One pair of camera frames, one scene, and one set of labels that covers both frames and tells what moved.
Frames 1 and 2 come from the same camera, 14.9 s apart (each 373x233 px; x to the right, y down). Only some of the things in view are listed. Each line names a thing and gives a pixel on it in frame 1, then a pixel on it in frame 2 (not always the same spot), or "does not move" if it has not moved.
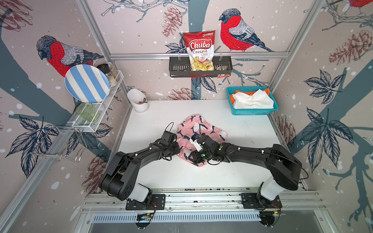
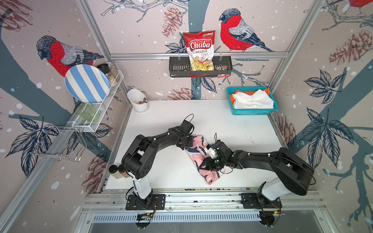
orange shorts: (246, 92) does not move
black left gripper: (177, 149) to (190, 144)
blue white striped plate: (87, 83) does not move
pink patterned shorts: (195, 124) to (198, 153)
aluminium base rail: (203, 201) does not move
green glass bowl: (87, 110) does not move
